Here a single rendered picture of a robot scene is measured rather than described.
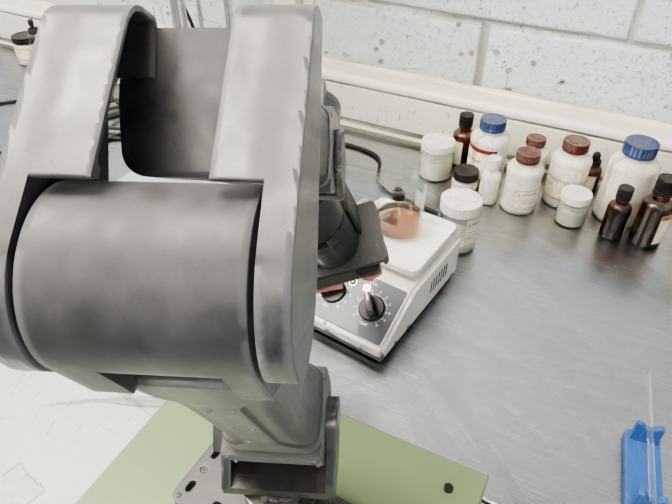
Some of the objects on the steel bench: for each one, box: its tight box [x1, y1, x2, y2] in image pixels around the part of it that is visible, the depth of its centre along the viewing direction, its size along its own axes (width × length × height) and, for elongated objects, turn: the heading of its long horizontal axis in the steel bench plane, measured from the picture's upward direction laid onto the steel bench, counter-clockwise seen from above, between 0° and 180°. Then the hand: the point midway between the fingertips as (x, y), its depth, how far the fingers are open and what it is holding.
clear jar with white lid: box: [438, 188, 483, 255], centre depth 86 cm, size 6×6×8 cm
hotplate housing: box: [314, 235, 461, 362], centre depth 77 cm, size 22×13×8 cm, turn 145°
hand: (353, 276), depth 65 cm, fingers open, 3 cm apart
